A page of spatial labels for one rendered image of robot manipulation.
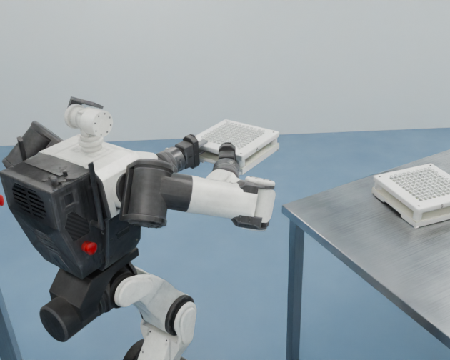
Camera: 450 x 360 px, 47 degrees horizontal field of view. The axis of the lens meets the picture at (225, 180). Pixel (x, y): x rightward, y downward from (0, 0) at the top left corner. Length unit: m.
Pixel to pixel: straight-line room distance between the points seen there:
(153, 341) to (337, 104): 3.11
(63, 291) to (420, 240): 1.06
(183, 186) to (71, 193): 0.26
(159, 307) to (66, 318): 0.39
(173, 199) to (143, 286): 0.44
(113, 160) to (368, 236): 0.83
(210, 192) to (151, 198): 0.14
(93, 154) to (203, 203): 0.32
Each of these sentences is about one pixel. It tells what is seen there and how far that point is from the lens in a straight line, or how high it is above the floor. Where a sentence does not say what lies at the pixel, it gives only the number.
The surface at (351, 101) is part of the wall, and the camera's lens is 4.59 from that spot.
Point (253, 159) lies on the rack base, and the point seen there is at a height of 1.04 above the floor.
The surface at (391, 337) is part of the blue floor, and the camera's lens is 2.67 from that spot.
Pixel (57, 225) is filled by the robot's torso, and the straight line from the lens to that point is 1.25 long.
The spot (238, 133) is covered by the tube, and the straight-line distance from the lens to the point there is 1.90.
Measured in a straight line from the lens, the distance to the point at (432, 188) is 1.86.
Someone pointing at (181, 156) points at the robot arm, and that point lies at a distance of 1.74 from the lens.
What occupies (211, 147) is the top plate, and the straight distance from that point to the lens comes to 1.81.
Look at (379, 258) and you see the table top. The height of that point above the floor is 0.89.
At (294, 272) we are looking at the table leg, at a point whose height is 0.63.
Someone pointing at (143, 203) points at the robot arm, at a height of 1.24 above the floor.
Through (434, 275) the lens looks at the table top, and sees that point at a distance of 1.59.
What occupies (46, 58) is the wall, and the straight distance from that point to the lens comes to 4.54.
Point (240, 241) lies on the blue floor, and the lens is 3.19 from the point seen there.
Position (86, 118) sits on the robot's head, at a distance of 1.32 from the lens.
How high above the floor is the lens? 1.85
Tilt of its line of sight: 29 degrees down
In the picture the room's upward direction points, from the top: 2 degrees counter-clockwise
